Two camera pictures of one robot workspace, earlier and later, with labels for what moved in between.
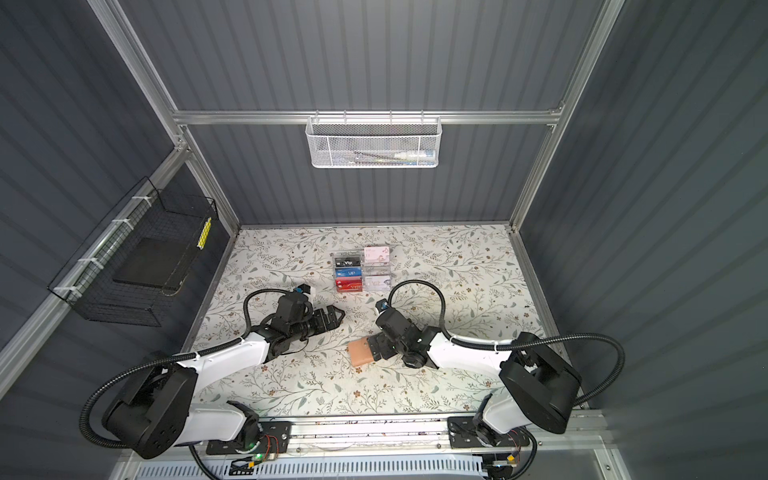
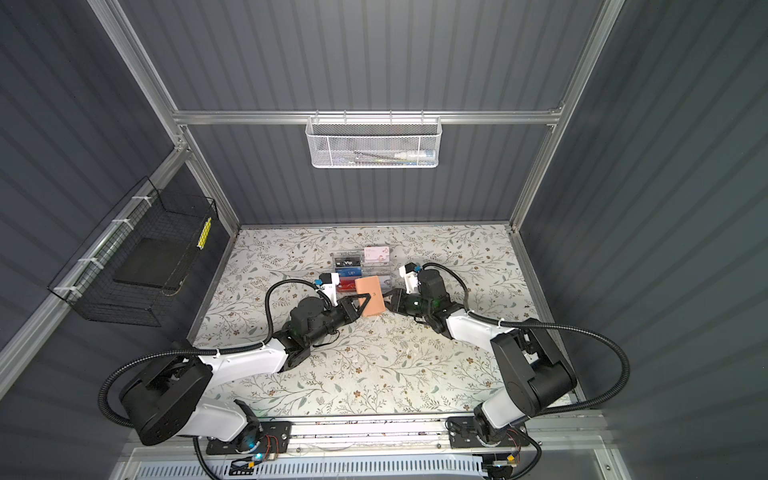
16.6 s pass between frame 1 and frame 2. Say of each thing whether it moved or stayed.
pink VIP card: stayed
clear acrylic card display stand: stayed
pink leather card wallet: moved
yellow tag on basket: stayed
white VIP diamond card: stayed
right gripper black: moved
